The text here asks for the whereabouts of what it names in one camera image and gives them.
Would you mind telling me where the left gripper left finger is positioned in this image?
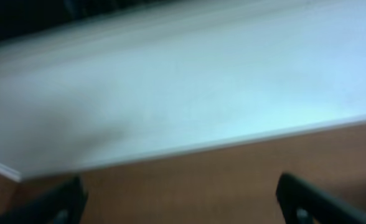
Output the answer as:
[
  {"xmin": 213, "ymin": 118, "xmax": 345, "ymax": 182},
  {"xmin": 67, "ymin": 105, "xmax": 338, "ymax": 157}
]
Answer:
[{"xmin": 0, "ymin": 176, "xmax": 88, "ymax": 224}]

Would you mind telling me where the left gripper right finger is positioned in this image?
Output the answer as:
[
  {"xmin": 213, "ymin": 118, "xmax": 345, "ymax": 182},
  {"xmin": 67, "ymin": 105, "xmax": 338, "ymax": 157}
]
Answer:
[{"xmin": 276, "ymin": 172, "xmax": 366, "ymax": 224}]

